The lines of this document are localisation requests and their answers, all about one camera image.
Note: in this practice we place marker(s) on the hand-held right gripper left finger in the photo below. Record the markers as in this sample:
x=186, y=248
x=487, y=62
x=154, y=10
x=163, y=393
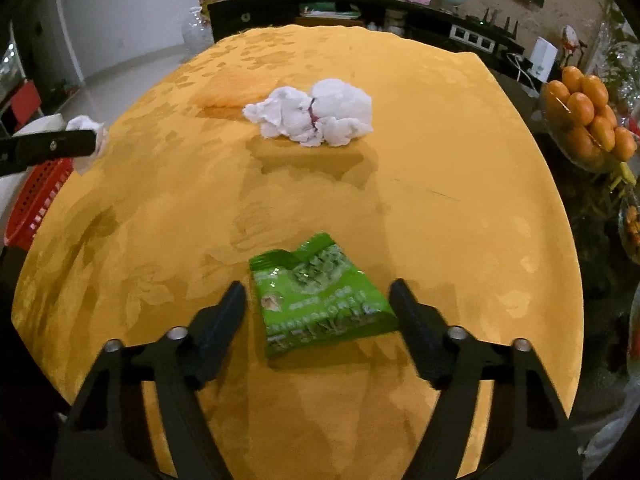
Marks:
x=222, y=330

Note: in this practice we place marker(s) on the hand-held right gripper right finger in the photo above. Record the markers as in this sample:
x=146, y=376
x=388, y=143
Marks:
x=415, y=335

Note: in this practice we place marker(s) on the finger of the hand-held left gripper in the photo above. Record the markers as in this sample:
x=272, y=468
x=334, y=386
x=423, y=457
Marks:
x=50, y=149

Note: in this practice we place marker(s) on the small white tissue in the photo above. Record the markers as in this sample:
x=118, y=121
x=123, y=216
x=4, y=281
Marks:
x=85, y=124

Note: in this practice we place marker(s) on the red plastic mesh basket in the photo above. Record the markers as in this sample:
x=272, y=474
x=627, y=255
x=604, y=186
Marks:
x=37, y=200

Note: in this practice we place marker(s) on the green snack packet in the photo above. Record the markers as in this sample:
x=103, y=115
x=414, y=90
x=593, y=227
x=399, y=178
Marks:
x=315, y=300

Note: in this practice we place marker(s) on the large white tissue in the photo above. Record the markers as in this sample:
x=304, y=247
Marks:
x=345, y=105

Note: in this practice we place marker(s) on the white cushioned bench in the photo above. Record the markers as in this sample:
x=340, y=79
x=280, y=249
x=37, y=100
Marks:
x=42, y=124

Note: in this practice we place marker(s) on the red chair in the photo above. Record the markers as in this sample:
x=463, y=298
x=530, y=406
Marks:
x=25, y=105

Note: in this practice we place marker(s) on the yellow tablecloth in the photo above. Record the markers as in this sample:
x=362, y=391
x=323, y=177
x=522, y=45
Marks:
x=350, y=200

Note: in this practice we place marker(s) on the clear plastic water jug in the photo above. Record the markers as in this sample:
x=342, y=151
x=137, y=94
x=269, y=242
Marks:
x=196, y=30

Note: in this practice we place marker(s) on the glass fruit bowl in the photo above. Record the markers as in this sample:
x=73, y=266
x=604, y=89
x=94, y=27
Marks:
x=575, y=160

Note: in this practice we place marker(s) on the black media cabinet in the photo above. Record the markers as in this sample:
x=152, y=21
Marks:
x=280, y=12

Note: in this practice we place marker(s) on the bowl of oranges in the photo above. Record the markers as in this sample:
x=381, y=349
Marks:
x=585, y=110

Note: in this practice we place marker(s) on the white socket panel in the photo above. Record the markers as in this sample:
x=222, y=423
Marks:
x=472, y=38

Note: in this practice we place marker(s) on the white box-shaped appliance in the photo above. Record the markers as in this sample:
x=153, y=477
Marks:
x=544, y=59

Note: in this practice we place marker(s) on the black router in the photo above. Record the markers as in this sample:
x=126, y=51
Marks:
x=500, y=27

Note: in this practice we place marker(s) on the red and white figurine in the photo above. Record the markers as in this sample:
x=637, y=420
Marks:
x=572, y=42

